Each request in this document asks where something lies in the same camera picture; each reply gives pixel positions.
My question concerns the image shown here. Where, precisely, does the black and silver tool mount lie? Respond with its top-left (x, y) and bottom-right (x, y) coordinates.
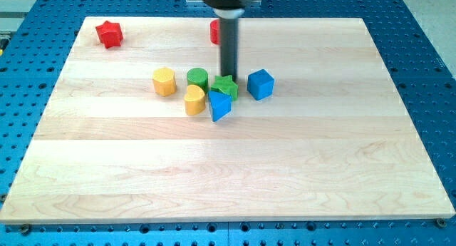
top-left (203, 0), bottom-right (254, 19)

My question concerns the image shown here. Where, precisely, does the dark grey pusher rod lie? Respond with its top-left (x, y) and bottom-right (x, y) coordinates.
top-left (219, 18), bottom-right (238, 81)

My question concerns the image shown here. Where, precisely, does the green star block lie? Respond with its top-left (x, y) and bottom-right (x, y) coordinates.
top-left (210, 75), bottom-right (238, 101)

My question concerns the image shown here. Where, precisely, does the blue cube block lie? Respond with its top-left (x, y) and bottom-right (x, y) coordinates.
top-left (247, 69), bottom-right (275, 101)

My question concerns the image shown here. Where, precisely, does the red star block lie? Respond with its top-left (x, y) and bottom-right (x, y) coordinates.
top-left (95, 21), bottom-right (123, 48)

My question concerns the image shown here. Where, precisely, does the red cylinder block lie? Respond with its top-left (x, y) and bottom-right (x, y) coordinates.
top-left (209, 19), bottom-right (219, 45)

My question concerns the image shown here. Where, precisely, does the green cylinder block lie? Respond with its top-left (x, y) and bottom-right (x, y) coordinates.
top-left (187, 68), bottom-right (208, 93)

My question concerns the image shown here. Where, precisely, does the blue triangle block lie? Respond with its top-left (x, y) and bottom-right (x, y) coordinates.
top-left (208, 91), bottom-right (232, 122)

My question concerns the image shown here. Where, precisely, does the yellow heart block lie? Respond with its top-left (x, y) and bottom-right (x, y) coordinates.
top-left (184, 85), bottom-right (206, 116)

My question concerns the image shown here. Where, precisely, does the yellow octagon block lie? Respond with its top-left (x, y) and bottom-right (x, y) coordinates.
top-left (152, 67), bottom-right (177, 96)

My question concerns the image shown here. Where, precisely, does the light wooden board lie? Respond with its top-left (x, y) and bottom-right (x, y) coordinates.
top-left (1, 16), bottom-right (455, 224)

